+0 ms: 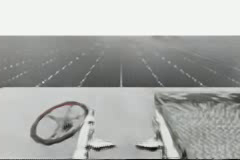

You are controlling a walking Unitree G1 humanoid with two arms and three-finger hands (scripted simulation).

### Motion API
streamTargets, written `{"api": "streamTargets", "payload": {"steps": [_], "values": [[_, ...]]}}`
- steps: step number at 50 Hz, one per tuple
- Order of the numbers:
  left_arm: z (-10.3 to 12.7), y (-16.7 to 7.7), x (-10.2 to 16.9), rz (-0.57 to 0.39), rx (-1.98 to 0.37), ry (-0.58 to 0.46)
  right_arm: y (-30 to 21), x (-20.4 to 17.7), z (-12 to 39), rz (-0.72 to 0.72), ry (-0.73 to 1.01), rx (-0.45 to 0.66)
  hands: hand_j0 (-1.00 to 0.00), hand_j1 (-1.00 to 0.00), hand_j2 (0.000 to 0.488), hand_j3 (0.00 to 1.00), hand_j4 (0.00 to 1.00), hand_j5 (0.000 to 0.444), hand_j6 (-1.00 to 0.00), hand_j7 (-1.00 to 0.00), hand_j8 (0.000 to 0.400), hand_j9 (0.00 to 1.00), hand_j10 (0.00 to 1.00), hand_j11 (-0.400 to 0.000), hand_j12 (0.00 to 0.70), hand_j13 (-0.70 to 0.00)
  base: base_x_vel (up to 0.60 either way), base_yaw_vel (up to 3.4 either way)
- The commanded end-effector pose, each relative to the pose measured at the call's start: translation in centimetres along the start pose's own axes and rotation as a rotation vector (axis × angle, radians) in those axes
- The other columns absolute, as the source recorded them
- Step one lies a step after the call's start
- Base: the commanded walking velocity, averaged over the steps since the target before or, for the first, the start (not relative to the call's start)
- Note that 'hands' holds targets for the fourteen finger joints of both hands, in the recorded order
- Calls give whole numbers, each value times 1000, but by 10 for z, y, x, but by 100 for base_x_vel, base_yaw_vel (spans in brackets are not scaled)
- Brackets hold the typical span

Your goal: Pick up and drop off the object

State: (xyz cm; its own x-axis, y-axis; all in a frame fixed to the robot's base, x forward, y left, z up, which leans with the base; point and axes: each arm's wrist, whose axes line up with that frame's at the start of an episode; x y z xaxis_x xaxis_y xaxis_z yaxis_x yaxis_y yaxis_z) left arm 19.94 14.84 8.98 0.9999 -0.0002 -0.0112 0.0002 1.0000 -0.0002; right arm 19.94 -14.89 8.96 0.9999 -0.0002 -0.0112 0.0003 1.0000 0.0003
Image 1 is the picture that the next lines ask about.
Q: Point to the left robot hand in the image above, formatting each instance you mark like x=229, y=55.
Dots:
x=99, y=144

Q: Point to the grey mesh tray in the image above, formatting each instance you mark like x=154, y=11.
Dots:
x=205, y=126

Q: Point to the grey table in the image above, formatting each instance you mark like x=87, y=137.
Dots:
x=125, y=110

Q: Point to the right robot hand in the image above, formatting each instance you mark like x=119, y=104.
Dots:
x=151, y=144

